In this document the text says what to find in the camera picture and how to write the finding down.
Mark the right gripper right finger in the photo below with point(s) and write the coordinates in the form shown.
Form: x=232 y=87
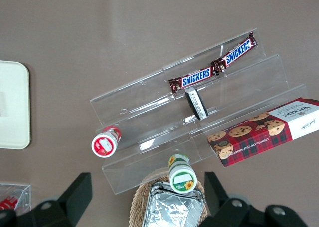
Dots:
x=231 y=214

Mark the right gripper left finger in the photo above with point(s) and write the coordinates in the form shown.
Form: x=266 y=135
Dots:
x=62 y=212

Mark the oval light wicker basket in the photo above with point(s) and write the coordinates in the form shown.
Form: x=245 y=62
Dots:
x=139 y=202

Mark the beige plastic tray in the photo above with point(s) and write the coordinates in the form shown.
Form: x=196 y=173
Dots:
x=12 y=104

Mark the clear acrylic bottle rack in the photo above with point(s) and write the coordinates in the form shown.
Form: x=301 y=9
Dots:
x=25 y=194

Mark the red cola bottle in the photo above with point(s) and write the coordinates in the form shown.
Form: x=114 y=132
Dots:
x=8 y=202

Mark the green lid cup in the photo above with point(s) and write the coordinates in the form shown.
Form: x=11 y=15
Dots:
x=183 y=178

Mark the stacked foil containers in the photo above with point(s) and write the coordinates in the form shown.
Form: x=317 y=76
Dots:
x=169 y=209

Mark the red lid cup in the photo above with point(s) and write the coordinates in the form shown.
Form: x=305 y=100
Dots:
x=104 y=144

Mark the red tartan cookie box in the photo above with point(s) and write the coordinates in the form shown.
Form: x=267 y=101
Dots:
x=261 y=134

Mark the small black box white edge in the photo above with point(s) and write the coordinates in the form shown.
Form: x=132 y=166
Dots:
x=197 y=103

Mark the clear acrylic step stand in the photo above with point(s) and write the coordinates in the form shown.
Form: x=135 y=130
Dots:
x=139 y=104

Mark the brown Snickers bar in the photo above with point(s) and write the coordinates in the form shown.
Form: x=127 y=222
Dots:
x=235 y=55
x=194 y=76

